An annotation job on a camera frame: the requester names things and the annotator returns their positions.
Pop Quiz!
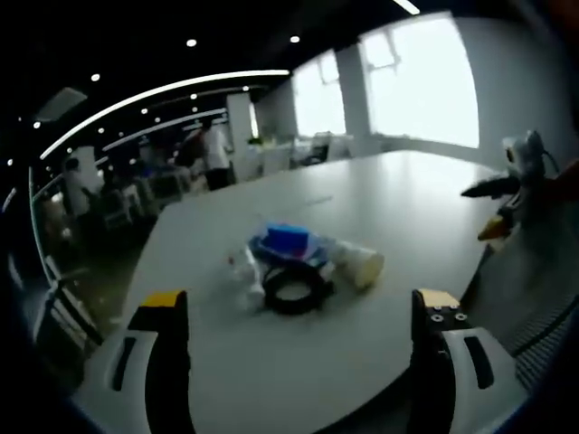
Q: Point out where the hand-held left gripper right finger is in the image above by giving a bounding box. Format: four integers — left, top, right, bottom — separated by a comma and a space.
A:
409, 288, 528, 434

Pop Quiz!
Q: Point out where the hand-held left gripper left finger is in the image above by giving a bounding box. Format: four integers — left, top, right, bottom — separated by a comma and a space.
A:
71, 290, 198, 434

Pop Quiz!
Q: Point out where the clear plastic bottle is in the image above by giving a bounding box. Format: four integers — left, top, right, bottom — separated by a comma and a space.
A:
225, 245, 267, 310

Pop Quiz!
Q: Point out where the white paper cup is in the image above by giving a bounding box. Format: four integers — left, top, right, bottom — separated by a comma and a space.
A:
333, 239, 386, 289

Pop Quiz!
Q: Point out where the black tape roll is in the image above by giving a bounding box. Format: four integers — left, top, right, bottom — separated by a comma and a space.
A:
261, 263, 337, 316

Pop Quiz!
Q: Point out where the blue sponge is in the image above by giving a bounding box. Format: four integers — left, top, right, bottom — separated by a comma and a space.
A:
265, 222, 312, 248

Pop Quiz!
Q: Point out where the grey mesh chair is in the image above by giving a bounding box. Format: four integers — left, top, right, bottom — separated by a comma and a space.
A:
460, 212, 579, 395

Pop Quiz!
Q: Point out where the white table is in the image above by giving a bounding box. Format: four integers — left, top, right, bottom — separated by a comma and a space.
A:
101, 150, 515, 434

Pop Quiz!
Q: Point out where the large bright window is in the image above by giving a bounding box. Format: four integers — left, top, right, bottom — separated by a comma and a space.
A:
359, 13, 480, 149

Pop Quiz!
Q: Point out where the narrow bright window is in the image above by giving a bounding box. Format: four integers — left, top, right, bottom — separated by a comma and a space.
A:
292, 50, 347, 138

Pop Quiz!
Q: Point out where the curved ceiling light strip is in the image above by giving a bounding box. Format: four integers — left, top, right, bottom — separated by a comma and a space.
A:
39, 69, 290, 162

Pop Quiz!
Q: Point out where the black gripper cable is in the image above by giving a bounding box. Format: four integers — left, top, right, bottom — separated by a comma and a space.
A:
541, 148, 563, 176

